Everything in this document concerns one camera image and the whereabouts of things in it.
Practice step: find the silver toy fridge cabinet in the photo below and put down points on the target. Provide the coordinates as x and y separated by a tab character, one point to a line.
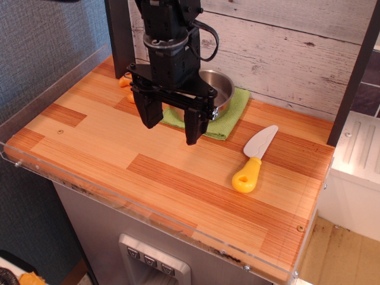
98	228

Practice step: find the dark vertical post right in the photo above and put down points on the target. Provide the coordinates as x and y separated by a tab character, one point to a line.
362	60

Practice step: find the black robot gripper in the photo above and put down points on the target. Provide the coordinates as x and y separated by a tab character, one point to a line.
171	62

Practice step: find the orange toy piece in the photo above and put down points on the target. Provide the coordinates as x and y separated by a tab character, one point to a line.
125	84

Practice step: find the toy knife yellow handle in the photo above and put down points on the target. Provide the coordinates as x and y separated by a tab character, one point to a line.
245	180

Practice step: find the small stainless steel pan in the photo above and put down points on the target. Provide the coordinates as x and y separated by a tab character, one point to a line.
218	89

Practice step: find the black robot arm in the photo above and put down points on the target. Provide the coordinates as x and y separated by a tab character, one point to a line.
165	19

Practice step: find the green cloth towel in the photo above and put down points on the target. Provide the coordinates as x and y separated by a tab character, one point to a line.
218	129

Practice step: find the orange object bottom left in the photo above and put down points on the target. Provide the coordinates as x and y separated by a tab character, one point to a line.
31	279

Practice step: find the clear acrylic table guard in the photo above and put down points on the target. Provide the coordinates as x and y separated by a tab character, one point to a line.
89	140

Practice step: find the white toy sink unit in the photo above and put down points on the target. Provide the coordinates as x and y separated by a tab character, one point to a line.
350	196

